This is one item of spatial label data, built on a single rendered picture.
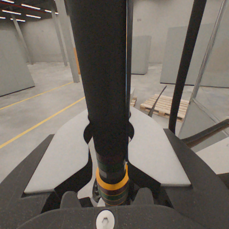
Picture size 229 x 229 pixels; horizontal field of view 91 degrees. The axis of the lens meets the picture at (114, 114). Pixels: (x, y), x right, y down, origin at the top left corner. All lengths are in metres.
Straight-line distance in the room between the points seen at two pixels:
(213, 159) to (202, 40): 5.21
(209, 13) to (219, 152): 12.04
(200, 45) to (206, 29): 0.45
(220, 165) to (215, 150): 0.05
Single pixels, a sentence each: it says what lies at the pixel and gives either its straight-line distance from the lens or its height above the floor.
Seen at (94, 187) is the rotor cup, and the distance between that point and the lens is 0.41.
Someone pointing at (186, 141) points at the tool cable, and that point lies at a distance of 0.24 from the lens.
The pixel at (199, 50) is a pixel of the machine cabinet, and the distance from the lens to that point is 5.58.
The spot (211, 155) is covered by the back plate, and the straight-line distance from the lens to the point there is 0.54.
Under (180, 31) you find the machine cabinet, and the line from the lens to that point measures 5.53.
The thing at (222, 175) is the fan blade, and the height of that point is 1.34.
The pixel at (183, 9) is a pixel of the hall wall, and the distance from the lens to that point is 12.34.
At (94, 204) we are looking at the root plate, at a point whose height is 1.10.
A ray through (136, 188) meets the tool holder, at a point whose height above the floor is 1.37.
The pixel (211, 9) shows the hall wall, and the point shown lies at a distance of 12.43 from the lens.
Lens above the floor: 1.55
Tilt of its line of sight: 31 degrees down
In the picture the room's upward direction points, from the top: 3 degrees counter-clockwise
